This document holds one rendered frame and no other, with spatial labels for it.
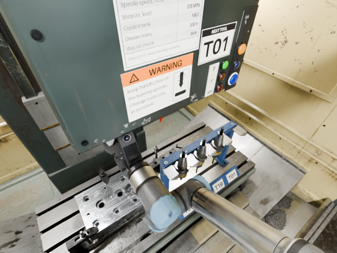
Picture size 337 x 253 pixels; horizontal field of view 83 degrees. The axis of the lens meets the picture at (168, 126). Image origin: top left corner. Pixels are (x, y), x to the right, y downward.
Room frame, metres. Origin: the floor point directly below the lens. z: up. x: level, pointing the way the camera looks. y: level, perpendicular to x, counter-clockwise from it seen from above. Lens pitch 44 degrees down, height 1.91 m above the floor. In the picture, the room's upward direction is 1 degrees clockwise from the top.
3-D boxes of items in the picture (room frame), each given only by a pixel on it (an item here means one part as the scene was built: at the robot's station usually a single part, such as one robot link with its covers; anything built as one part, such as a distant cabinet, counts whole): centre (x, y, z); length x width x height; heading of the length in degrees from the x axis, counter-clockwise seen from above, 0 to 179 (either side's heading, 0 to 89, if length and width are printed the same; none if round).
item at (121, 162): (0.35, 0.12, 1.43); 0.12 x 0.08 x 0.09; 36
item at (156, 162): (0.69, 0.05, 0.93); 0.26 x 0.05 x 0.06; 131
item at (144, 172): (0.29, 0.07, 1.43); 0.08 x 0.05 x 0.08; 126
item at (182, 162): (0.48, -0.06, 1.26); 0.04 x 0.04 x 0.07
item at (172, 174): (0.44, -0.02, 1.21); 0.07 x 0.05 x 0.01; 36
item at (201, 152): (0.54, -0.15, 1.26); 0.04 x 0.04 x 0.07
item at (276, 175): (0.83, -0.34, 0.75); 0.89 x 0.70 x 0.26; 36
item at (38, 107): (0.81, 0.45, 1.16); 0.48 x 0.05 x 0.51; 126
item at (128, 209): (0.43, 0.29, 0.96); 0.29 x 0.23 x 0.05; 126
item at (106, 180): (0.57, 0.36, 0.97); 0.13 x 0.03 x 0.15; 36
